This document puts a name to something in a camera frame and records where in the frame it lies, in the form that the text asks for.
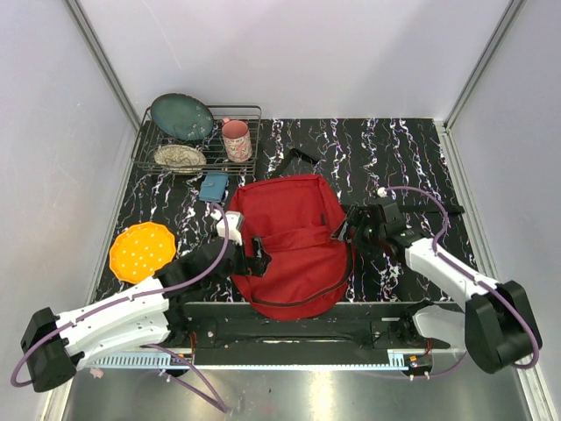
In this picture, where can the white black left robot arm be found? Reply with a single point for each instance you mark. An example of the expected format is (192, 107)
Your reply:
(55, 347)

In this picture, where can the dark wire dish rack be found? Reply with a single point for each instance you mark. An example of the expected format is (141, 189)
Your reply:
(150, 138)

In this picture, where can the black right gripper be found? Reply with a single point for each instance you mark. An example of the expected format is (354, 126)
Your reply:
(358, 217)

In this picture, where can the orange plastic plate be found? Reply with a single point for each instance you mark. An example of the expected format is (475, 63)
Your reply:
(140, 251)

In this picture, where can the red student backpack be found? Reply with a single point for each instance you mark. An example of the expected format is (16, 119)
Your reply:
(295, 216)

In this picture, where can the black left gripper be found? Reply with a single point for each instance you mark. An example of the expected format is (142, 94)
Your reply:
(254, 266)

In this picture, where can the teal ceramic plate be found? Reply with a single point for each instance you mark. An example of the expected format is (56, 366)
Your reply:
(182, 117)

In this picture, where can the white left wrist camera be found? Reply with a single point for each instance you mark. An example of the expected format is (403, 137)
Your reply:
(229, 226)

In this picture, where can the aluminium frame rail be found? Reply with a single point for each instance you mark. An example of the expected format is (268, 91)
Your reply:
(508, 341)

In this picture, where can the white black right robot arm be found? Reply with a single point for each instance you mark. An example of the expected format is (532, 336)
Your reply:
(478, 296)

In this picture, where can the pink cartoon mug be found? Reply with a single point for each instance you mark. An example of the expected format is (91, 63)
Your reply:
(237, 140)

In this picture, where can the speckled beige small plate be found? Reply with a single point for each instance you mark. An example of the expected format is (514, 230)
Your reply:
(178, 157)

